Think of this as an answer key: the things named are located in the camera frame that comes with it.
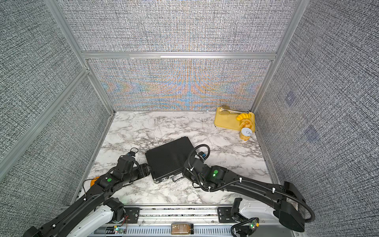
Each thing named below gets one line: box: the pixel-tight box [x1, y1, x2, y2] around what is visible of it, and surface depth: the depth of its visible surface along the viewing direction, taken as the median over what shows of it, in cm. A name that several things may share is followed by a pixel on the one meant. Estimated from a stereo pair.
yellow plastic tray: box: [214, 107, 256, 132], surface depth 119 cm
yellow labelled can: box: [239, 127, 253, 141], surface depth 102 cm
